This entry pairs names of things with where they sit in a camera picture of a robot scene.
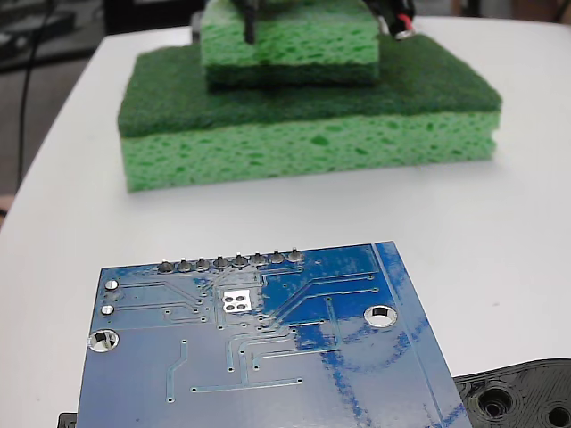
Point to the black 3D printed bracket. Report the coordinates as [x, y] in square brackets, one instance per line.
[513, 392]

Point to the small green sponge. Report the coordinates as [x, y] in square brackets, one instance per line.
[303, 44]

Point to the large green sponge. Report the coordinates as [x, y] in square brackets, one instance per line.
[290, 147]

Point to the black background device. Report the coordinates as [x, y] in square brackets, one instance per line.
[31, 40]

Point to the blue printed circuit board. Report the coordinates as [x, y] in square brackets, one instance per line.
[267, 379]

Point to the black background cabinet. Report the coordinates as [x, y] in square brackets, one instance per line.
[147, 15]

